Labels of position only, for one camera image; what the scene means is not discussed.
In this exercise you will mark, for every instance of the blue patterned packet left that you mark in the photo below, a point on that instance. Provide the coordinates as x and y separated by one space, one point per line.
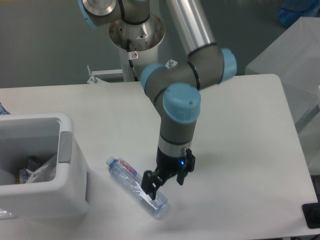
3 111

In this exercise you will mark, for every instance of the clear plastic water bottle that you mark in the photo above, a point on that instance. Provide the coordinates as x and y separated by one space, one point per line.
131 181

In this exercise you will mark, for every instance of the white trash can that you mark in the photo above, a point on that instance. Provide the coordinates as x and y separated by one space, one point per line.
42 135

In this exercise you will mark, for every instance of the white side table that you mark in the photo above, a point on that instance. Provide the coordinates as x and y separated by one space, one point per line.
295 58

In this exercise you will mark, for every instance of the black device at edge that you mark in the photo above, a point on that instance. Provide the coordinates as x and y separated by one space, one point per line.
311 212

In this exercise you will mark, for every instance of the clear plastic wrapper bottom left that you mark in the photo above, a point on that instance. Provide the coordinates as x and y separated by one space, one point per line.
5 214

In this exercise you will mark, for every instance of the blue object top right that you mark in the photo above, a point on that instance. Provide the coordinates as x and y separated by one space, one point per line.
291 10

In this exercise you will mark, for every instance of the left metal table clamp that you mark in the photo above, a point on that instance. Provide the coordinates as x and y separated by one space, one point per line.
92 78

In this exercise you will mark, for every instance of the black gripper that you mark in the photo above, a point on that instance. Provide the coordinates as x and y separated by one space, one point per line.
167 167

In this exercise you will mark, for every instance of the trash pile inside can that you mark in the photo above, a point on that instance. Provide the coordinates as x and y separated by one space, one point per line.
24 173

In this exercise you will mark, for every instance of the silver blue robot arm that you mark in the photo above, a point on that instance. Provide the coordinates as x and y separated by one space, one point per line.
173 91

